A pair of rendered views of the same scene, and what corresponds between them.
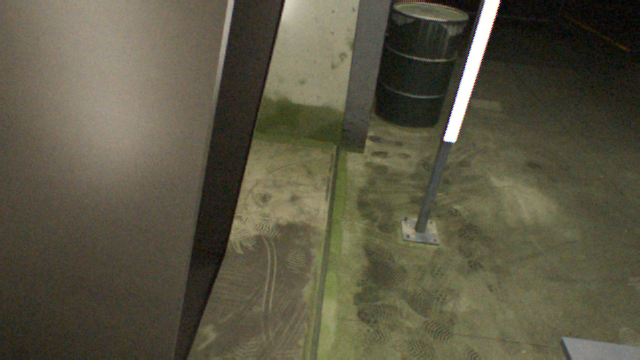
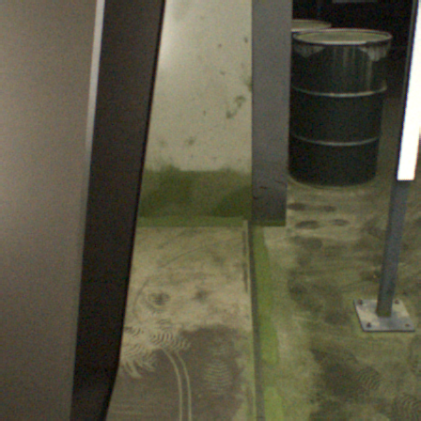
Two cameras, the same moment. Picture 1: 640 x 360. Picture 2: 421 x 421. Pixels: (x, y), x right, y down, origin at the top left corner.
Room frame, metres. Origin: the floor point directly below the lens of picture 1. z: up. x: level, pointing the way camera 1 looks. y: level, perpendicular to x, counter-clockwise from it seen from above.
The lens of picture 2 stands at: (0.03, 0.05, 1.32)
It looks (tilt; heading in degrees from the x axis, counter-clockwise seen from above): 25 degrees down; 2
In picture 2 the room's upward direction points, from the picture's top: 2 degrees counter-clockwise
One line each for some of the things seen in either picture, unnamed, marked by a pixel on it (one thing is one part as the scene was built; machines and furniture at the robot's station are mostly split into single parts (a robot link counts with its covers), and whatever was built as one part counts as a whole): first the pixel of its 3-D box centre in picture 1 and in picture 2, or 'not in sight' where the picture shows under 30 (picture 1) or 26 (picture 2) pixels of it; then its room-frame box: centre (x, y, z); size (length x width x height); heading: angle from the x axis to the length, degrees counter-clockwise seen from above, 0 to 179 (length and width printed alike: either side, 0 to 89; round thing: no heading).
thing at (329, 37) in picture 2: (429, 13); (340, 38); (3.31, -0.68, 0.86); 0.54 x 0.54 x 0.01
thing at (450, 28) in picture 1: (417, 67); (336, 108); (3.30, -0.68, 0.44); 0.59 x 0.58 x 0.89; 13
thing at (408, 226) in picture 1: (419, 230); (382, 315); (1.77, -0.58, 0.01); 0.20 x 0.20 x 0.01; 88
